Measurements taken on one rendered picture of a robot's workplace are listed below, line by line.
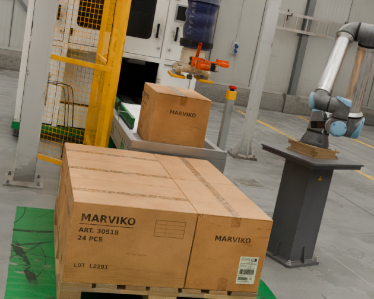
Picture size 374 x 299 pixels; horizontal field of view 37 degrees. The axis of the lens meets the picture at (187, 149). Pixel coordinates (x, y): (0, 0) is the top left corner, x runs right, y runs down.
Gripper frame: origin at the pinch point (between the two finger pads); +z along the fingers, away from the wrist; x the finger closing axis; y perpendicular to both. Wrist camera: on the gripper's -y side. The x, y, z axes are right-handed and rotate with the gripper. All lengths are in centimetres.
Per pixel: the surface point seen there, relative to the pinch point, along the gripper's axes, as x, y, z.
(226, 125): -14, -56, 105
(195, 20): 67, -77, 34
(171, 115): 3, -96, 42
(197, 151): -23, -79, 40
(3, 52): 61, -494, 823
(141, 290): -67, -106, -94
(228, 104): 3, -54, 104
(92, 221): -28, -126, -102
